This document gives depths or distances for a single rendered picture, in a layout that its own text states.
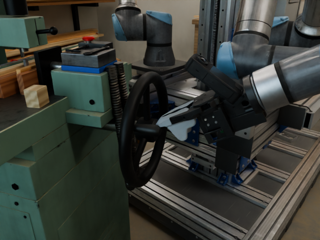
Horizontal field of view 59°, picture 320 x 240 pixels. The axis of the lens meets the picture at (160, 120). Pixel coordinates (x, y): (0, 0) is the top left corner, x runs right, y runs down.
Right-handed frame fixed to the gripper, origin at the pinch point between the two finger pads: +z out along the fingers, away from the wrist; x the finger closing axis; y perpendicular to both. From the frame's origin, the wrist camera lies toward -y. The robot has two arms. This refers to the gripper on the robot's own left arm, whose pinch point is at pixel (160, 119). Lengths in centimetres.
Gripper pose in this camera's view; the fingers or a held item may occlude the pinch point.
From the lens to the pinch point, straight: 58.9
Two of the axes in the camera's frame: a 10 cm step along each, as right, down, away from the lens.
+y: 4.7, 8.5, 2.3
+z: -8.2, 3.3, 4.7
